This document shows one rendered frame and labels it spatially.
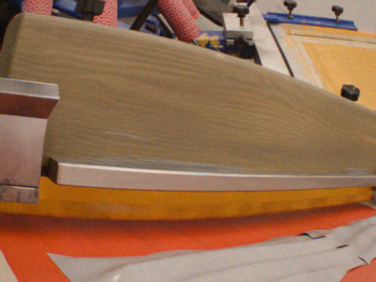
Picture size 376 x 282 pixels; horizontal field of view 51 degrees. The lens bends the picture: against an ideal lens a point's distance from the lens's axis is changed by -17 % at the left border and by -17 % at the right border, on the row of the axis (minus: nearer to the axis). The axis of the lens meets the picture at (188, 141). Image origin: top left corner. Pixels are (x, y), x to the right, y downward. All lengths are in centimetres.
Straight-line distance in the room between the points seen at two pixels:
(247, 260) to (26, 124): 13
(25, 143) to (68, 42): 5
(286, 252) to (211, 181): 6
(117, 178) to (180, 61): 7
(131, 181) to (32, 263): 7
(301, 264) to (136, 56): 14
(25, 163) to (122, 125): 6
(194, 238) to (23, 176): 12
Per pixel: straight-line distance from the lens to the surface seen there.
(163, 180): 22
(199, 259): 21
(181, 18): 89
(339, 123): 37
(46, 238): 21
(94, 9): 53
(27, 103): 17
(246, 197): 30
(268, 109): 29
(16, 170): 18
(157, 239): 25
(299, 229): 33
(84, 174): 20
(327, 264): 25
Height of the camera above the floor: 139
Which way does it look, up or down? 30 degrees down
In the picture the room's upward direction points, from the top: 35 degrees clockwise
